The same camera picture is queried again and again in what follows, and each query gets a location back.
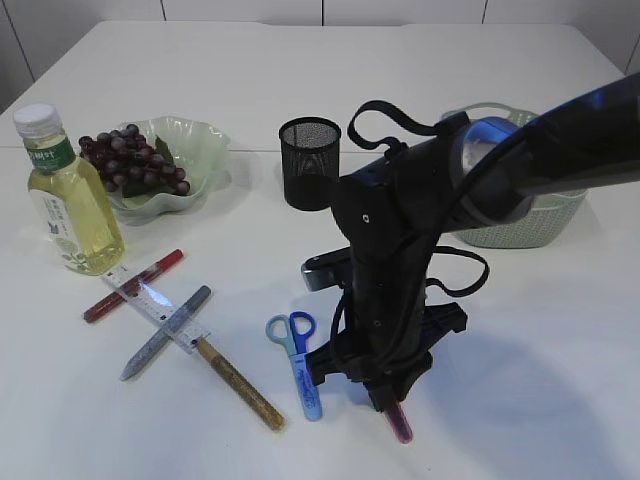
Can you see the pink sheathed scissors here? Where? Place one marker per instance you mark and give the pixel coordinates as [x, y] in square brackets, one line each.
[396, 418]

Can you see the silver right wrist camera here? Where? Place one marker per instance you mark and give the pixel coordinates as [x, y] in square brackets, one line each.
[328, 270]

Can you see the green plastic basket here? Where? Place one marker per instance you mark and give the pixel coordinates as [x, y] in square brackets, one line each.
[549, 214]

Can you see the artificial purple grape bunch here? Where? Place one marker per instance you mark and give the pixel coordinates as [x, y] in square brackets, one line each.
[128, 164]

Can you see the gold glitter pen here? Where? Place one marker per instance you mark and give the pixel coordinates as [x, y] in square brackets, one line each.
[262, 407]

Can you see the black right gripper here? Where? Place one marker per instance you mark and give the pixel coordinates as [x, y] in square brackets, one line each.
[388, 364]

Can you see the green wavy glass plate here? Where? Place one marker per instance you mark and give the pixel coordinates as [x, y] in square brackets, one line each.
[198, 147]

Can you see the clear plastic ruler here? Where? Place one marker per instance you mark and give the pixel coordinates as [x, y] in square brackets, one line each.
[115, 279]

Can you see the blue sheathed scissors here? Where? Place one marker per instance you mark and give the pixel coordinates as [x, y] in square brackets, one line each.
[292, 332]

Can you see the black mesh pen holder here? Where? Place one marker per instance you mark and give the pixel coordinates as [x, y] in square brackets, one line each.
[310, 151]

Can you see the silver glitter pen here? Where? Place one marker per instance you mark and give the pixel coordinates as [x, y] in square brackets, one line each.
[150, 345]

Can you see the yellow tea bottle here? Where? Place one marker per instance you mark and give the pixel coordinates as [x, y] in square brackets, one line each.
[68, 194]

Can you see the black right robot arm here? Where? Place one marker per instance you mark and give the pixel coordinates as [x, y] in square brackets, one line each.
[464, 175]

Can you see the red glitter pen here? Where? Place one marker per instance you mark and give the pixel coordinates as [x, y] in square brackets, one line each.
[111, 301]

